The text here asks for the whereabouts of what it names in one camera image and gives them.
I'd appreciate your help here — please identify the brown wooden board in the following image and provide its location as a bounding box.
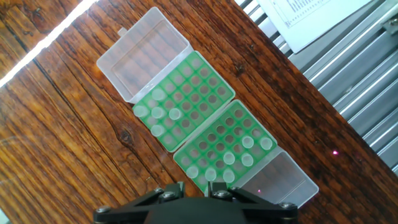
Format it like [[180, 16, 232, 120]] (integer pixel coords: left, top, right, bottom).
[[0, 0, 398, 224]]

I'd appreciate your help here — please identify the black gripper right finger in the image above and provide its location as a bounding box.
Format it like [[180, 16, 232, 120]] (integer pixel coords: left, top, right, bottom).
[[208, 181, 299, 224]]

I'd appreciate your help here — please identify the clear box with green rack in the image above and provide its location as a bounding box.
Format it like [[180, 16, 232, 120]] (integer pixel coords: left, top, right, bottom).
[[96, 6, 236, 153], [173, 99, 320, 208]]

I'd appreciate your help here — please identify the aluminium camera bracket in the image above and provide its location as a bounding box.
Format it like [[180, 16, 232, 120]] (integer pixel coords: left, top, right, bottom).
[[382, 15, 398, 35]]

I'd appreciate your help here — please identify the printed white paper sheet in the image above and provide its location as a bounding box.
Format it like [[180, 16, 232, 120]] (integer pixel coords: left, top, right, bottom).
[[256, 0, 373, 54]]

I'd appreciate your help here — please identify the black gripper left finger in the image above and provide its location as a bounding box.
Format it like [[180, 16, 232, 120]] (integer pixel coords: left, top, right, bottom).
[[93, 182, 186, 224]]

